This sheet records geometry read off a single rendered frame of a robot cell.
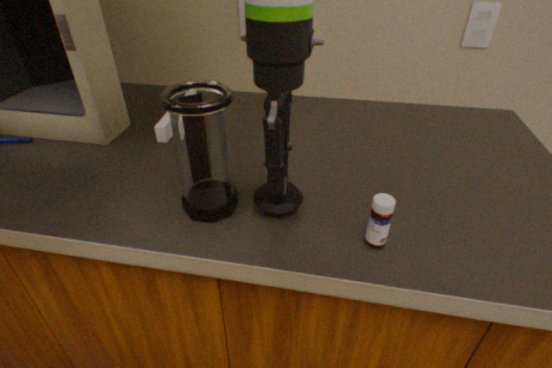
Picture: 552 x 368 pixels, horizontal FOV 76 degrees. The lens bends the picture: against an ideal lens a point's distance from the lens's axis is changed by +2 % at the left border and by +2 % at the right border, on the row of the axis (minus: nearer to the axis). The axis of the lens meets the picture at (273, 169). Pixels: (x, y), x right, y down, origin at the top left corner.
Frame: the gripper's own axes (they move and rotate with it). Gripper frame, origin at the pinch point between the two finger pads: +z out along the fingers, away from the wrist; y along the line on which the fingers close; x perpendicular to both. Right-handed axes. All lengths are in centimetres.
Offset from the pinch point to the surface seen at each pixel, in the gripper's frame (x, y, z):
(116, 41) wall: 64, 58, -5
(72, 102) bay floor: 55, 21, 0
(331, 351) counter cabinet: -12.8, -11.9, 32.3
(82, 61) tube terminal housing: 44.4, 15.4, -12.7
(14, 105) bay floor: 68, 17, 0
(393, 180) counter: -22.3, 12.7, 7.7
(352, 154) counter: -13.9, 21.7, 7.7
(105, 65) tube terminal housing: 44, 23, -10
